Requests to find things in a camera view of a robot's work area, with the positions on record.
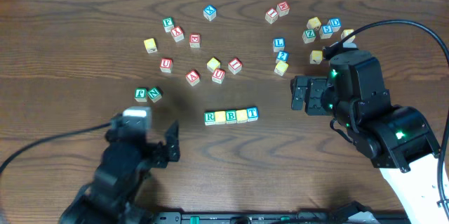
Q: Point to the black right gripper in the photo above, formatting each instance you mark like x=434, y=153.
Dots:
x=316, y=95

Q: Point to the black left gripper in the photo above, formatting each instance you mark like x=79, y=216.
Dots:
x=154, y=152

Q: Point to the green R block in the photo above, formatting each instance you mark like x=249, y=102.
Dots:
x=209, y=118

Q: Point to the yellow O block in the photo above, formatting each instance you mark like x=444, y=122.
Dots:
x=220, y=117

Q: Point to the blue T block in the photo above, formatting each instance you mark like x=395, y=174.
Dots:
x=252, y=114

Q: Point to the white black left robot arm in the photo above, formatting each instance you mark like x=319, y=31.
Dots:
x=125, y=164

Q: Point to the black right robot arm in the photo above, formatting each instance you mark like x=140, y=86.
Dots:
x=397, y=140

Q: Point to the yellow block by 2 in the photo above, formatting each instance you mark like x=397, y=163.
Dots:
x=281, y=68

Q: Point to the blue 2 block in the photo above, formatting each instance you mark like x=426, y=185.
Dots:
x=282, y=56

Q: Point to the yellow hammer block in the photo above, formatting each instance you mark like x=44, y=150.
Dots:
x=316, y=57

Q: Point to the green N block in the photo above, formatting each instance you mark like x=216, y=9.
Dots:
x=154, y=94

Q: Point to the blue L block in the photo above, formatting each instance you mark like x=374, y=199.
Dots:
x=278, y=44

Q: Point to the green Z block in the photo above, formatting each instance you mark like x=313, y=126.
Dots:
x=308, y=36

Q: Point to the red A block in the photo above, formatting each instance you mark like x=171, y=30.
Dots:
x=193, y=77

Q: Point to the green B block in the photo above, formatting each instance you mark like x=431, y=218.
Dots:
x=230, y=116

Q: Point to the blue 5 block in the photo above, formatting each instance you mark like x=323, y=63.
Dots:
x=325, y=32

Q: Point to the yellow block by Z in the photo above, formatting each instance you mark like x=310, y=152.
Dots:
x=314, y=23

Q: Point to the red i block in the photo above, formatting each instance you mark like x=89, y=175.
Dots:
x=235, y=66
x=271, y=15

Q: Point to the red U block left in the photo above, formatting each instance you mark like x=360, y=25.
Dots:
x=166, y=65

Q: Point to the red u block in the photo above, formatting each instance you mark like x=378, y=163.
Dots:
x=218, y=76
x=166, y=65

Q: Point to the yellow B-side block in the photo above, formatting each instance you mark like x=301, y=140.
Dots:
x=345, y=33

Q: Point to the blue D block far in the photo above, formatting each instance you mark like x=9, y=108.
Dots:
x=335, y=24

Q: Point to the red I block far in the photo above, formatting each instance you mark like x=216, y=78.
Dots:
x=271, y=15

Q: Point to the red block far right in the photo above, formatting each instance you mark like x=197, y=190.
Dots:
x=283, y=8

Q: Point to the yellow block far left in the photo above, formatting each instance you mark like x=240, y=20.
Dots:
x=150, y=45

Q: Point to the red E block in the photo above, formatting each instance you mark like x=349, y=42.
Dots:
x=195, y=40

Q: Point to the red X block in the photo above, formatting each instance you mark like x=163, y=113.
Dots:
x=177, y=34

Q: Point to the green F block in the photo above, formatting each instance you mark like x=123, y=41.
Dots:
x=168, y=24

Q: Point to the blue X block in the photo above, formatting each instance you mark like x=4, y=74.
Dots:
x=210, y=12

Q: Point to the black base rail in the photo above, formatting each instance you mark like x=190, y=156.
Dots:
x=353, y=212

